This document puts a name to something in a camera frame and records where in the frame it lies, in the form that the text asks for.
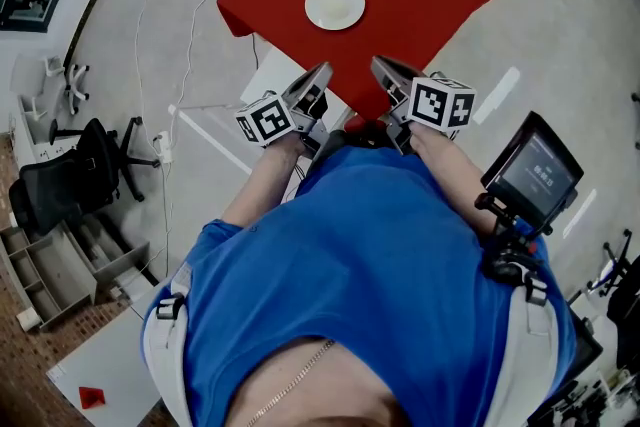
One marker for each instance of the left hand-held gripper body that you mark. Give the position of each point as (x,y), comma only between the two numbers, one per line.
(265,120)

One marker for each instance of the grey shelf unit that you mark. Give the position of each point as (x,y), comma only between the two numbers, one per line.
(55,275)

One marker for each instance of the blue t-shirt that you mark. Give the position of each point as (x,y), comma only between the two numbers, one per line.
(350,265)

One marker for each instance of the white power strip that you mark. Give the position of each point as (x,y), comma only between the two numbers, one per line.
(164,147)

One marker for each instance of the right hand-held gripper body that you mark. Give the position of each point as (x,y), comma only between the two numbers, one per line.
(440,105)

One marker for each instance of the white harness vest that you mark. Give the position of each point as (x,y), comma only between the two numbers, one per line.
(165,365)

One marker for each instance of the black wheeled stand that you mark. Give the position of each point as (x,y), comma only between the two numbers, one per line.
(617,260)

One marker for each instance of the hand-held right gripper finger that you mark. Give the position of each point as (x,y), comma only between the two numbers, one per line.
(395,72)

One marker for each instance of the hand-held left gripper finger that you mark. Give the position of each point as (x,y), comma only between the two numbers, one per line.
(312,80)

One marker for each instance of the person's left forearm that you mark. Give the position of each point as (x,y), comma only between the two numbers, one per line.
(265,185)

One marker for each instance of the white round plate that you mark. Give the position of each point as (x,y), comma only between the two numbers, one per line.
(320,15)

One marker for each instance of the white desk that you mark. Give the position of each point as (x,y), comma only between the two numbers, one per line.
(110,365)

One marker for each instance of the white side table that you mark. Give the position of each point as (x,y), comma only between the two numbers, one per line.
(270,75)

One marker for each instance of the black office chair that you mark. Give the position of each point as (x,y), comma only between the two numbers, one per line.
(65,180)

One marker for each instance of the person's right forearm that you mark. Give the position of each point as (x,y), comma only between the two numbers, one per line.
(455,175)

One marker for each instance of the small red box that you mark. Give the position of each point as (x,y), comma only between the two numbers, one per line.
(92,397)

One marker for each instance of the white chair base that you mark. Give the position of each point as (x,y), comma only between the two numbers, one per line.
(75,85)

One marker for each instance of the black phone on mount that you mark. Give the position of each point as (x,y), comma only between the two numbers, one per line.
(540,175)

